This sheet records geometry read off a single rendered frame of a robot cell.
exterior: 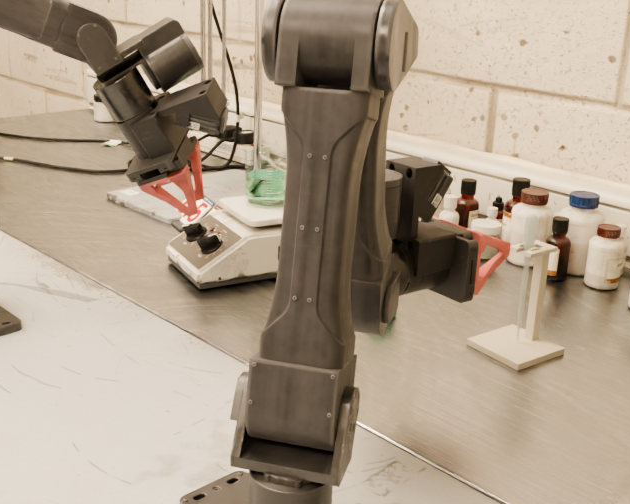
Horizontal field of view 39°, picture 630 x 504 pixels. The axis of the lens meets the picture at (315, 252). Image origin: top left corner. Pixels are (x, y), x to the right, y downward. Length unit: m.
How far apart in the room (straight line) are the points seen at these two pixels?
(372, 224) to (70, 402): 0.37
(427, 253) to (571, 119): 0.64
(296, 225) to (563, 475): 0.36
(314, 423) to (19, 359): 0.47
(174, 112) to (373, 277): 0.42
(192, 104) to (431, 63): 0.65
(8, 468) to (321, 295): 0.35
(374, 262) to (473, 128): 0.84
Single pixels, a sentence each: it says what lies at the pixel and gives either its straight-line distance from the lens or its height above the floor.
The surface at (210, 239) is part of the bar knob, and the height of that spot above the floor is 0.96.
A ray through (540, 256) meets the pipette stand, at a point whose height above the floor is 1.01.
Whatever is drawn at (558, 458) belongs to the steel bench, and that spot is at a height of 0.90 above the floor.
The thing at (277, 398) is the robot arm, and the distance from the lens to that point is 0.64.
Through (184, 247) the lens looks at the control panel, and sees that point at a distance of 1.24.
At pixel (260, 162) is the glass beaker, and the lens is 1.22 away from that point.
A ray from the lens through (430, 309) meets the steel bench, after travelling 1.15.
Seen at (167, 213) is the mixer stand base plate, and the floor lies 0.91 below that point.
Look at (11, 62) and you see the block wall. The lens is 2.95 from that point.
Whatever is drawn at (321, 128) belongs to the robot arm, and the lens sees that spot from 0.61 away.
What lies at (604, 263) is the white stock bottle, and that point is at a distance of 1.28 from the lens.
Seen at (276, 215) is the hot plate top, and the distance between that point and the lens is 1.21.
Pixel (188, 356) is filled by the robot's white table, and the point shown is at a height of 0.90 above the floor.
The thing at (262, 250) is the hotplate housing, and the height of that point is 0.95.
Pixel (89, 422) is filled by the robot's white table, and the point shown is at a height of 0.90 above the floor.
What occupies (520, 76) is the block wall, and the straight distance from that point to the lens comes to 1.50.
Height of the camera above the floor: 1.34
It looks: 19 degrees down
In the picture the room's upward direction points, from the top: 2 degrees clockwise
